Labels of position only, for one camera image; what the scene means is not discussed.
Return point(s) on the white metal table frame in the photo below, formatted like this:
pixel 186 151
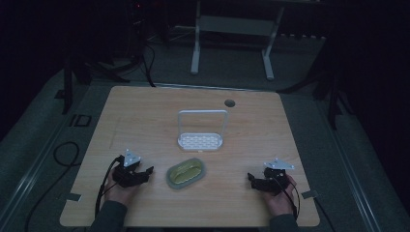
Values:
pixel 235 25

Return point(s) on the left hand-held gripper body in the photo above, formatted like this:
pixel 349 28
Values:
pixel 124 175

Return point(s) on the person's left hand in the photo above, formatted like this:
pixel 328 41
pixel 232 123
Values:
pixel 120 193

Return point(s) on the dark equipment rack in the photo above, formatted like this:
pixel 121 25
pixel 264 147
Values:
pixel 137 29

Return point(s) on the person's right hand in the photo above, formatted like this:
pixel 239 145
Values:
pixel 278 203

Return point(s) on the grey oval dish yellow-green inside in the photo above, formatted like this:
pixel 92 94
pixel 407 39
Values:
pixel 186 172

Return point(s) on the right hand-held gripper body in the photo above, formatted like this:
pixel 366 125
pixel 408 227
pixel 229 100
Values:
pixel 274 179

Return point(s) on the black tripod stand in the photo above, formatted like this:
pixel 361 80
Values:
pixel 67 87
pixel 333 103

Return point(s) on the grey tape piece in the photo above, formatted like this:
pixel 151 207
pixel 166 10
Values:
pixel 73 197
pixel 309 194

